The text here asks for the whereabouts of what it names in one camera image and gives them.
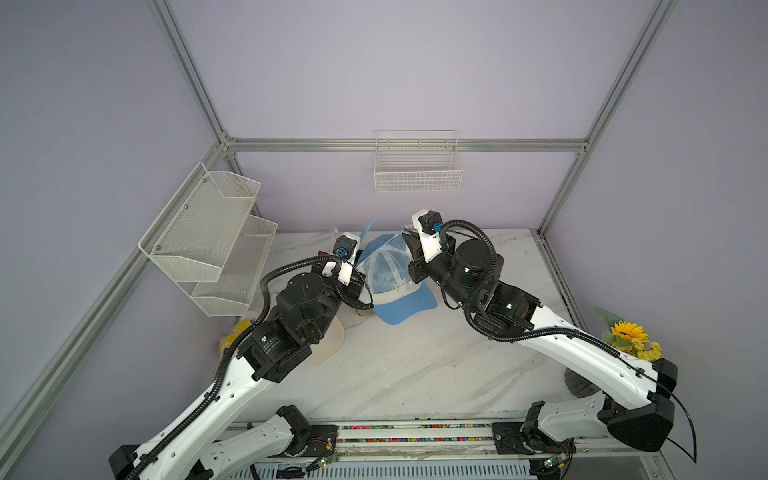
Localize light blue baseball cap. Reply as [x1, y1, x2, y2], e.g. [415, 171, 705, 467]
[356, 232, 437, 326]

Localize beige baseball cap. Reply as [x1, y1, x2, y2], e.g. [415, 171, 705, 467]
[307, 316, 345, 364]

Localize white baseball cap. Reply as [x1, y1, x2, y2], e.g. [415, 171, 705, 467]
[331, 230, 348, 253]

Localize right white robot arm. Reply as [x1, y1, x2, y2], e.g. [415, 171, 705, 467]
[402, 230, 677, 452]

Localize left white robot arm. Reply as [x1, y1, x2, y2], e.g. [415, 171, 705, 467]
[109, 267, 373, 479]

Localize yellow object behind arm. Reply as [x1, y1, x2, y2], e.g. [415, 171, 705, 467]
[218, 319, 251, 357]

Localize white mesh two-tier shelf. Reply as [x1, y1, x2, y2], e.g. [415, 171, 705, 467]
[138, 163, 278, 317]

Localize sunflower bouquet in vase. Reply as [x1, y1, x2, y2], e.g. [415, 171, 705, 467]
[564, 307, 662, 398]

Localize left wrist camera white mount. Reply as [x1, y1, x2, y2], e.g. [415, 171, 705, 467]
[321, 232, 361, 286]

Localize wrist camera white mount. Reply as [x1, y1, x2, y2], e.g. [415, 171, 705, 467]
[321, 232, 361, 286]
[412, 209, 443, 263]

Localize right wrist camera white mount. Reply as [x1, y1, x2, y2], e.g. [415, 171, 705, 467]
[412, 209, 443, 263]

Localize white wire wall basket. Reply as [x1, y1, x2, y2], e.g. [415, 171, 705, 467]
[373, 129, 463, 194]

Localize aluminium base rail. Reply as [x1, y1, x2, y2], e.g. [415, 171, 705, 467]
[161, 418, 661, 480]

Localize aluminium frame rails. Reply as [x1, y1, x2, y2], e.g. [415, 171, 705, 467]
[0, 0, 679, 445]

